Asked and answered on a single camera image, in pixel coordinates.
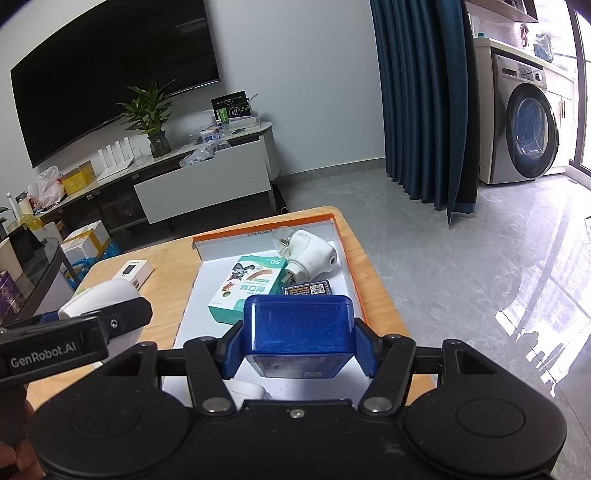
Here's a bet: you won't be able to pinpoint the white cabinet drawer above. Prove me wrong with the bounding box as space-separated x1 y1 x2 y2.
134 138 273 224

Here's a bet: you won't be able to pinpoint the white rounded object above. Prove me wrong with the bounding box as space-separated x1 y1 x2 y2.
226 381 273 402

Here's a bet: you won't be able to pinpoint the white laundry cabinet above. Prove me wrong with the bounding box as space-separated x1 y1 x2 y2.
542 71 578 178

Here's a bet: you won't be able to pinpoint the teal and white bandage box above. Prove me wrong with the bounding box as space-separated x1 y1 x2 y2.
207 255 289 326

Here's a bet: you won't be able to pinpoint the blue plastic bag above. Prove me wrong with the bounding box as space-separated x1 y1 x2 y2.
65 244 122 289

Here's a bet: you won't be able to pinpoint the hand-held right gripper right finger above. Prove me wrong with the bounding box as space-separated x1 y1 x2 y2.
353 318 497 414

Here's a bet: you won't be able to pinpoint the white charger box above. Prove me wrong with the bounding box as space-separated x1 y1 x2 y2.
112 259 153 292

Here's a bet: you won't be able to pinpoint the laundry counter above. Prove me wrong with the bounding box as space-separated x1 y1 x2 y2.
473 34 578 77

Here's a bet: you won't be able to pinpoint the person's left hand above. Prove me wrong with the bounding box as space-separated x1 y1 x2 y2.
0 397 42 480

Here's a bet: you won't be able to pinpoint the clear plastic organizer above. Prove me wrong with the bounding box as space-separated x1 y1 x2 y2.
189 115 259 146

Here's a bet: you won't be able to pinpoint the silver washing machine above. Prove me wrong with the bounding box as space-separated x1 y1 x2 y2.
480 44 559 185

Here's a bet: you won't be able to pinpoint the black roll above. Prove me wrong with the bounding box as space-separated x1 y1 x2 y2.
272 185 291 215

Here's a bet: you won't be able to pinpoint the blue plastic box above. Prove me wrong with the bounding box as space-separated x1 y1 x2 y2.
243 294 356 380

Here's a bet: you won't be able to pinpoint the purple tissue box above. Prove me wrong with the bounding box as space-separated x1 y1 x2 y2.
0 272 21 324

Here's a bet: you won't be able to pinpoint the white plug-in device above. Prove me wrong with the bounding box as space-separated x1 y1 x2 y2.
274 229 342 283

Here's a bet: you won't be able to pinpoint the yellow box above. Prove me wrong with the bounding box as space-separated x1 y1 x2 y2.
61 161 99 195

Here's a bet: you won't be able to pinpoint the light blue bag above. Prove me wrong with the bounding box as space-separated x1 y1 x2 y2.
533 34 555 61

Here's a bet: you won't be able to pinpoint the round glass side table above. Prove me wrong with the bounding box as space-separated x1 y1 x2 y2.
0 235 77 324

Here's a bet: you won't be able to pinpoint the television cabinet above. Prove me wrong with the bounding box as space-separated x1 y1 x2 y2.
28 121 289 232

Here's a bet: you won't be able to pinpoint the orange and white box tray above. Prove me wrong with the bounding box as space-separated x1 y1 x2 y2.
173 212 370 407

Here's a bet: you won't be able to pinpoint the white carton with yellow tape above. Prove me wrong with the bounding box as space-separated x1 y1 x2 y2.
67 220 112 250
61 237 100 264

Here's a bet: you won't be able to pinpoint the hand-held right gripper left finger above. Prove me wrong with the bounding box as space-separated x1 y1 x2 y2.
102 318 245 414

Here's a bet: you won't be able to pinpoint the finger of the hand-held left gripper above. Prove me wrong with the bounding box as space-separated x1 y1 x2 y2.
0 311 63 329
97 295 154 344

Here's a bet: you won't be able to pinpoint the white router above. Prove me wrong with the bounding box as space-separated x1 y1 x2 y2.
95 141 139 178

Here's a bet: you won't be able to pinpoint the dark blue curtain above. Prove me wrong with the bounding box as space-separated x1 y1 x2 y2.
369 0 478 227

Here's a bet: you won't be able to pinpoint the green plant in glass vase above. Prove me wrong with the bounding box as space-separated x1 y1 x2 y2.
116 82 178 158

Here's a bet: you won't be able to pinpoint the black and green box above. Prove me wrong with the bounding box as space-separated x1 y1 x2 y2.
211 91 254 124

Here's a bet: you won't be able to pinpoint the white and red plastic bag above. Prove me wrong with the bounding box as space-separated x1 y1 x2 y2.
28 165 65 208

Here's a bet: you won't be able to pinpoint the white rounded plastic device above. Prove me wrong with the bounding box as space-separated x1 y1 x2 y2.
58 278 144 365

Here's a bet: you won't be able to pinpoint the clear plastic bags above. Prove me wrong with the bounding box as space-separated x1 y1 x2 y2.
180 145 222 168

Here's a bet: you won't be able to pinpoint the wall shelf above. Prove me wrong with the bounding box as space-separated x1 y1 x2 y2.
464 0 541 24

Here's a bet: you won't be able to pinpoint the black wall television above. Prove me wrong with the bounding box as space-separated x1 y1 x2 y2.
10 0 221 168

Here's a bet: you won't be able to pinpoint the black box with orange label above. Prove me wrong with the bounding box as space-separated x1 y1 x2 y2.
283 279 335 298

